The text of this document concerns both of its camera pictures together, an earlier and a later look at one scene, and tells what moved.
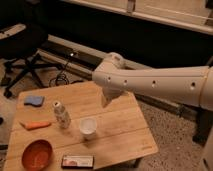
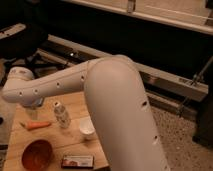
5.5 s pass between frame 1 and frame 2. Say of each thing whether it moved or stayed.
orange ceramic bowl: stayed
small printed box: stayed
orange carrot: stayed
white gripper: moved
